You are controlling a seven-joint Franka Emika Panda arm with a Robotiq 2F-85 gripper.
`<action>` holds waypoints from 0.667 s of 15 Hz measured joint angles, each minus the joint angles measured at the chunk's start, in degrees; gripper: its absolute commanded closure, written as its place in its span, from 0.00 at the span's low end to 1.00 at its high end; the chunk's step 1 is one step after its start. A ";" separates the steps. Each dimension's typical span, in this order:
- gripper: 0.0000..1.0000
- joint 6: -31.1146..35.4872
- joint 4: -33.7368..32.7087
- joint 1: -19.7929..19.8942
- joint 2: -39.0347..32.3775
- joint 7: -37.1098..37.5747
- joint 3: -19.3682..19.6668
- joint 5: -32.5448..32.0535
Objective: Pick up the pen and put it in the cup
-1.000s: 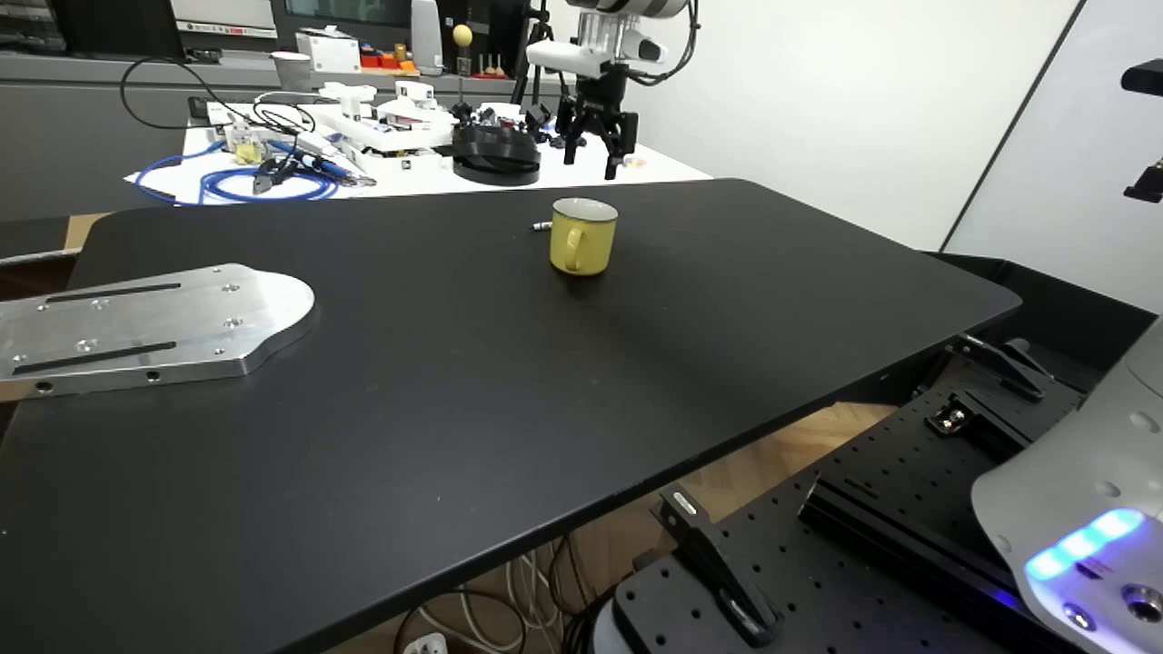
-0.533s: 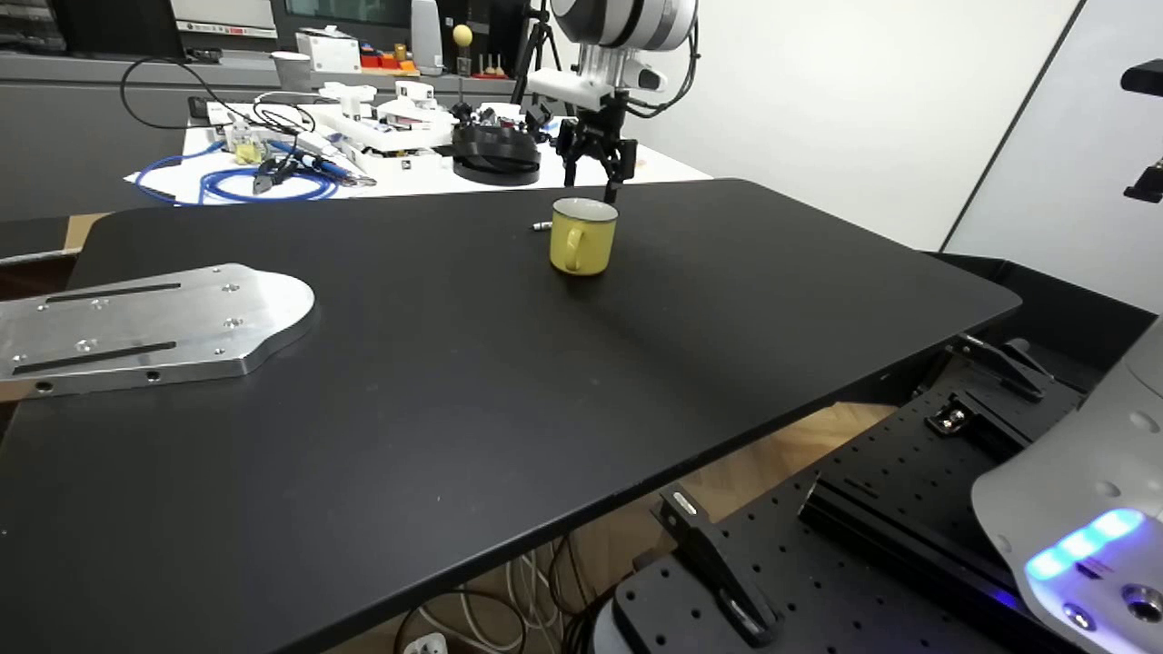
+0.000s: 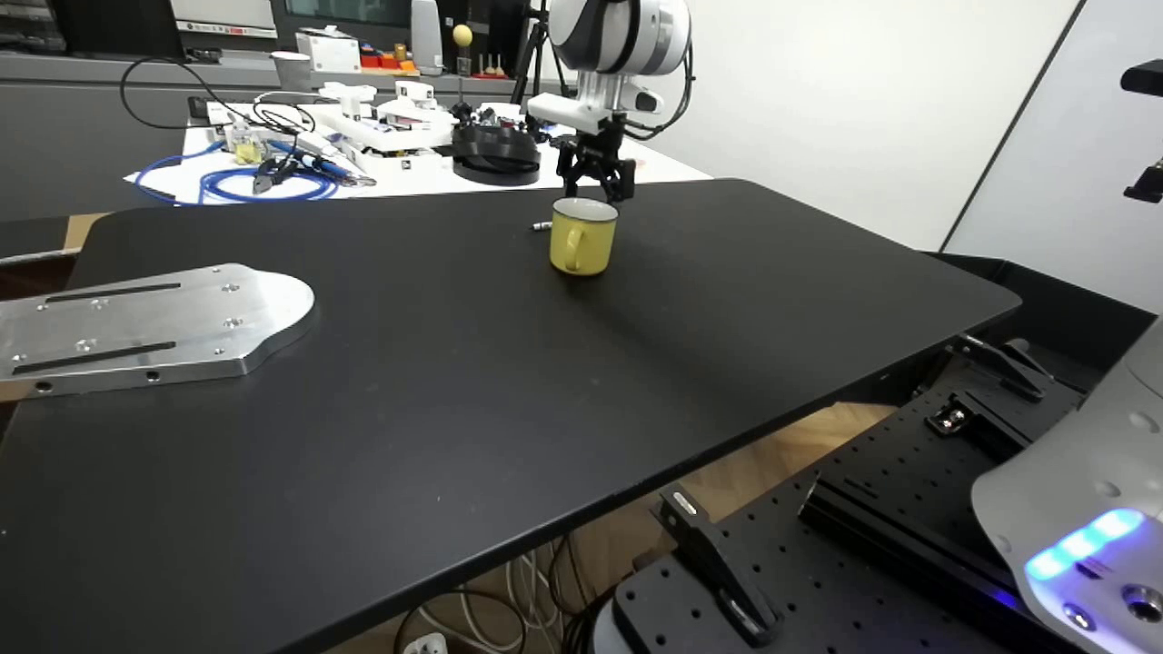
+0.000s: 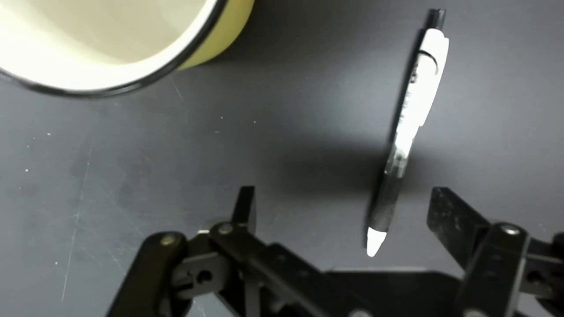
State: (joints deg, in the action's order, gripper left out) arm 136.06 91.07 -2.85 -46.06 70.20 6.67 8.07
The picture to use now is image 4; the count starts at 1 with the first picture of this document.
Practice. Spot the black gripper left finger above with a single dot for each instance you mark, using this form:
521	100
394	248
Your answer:
259	258

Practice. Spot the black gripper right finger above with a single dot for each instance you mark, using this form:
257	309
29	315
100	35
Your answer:
465	227

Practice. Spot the yellow enamel mug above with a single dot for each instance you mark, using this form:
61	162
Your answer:
100	36

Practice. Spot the white and black pen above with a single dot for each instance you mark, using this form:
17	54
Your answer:
421	100

